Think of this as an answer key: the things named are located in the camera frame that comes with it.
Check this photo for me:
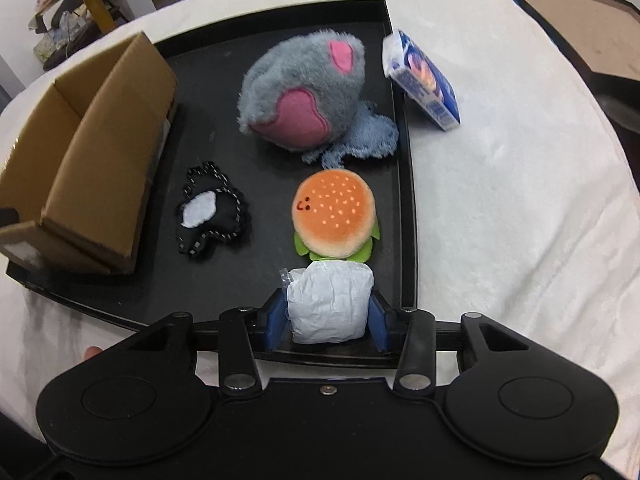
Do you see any white soft bundle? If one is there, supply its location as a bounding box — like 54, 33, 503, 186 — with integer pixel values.
281, 260, 374, 344

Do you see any brown cardboard box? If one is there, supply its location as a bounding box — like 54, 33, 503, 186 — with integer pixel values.
1, 32, 177, 273

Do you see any grey pink fluffy plush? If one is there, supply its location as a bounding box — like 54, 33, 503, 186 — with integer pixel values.
238, 29, 366, 152

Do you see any blue white tissue pack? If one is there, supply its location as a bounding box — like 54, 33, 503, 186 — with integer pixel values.
382, 30, 461, 131

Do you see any brown board black-framed tray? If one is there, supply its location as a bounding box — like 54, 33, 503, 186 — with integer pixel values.
514, 0, 639, 116

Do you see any plush hamburger toy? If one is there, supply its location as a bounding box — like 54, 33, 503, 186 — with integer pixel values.
291, 169, 380, 263

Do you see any black and white plush toy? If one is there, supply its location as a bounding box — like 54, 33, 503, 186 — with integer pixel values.
175, 160, 250, 261

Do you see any black tray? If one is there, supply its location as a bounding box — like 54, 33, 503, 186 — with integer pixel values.
5, 0, 420, 369

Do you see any blue fringed cloth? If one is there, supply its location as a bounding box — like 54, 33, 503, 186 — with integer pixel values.
302, 101, 399, 169

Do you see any clutter pile under table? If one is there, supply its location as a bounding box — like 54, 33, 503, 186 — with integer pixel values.
34, 4, 102, 72

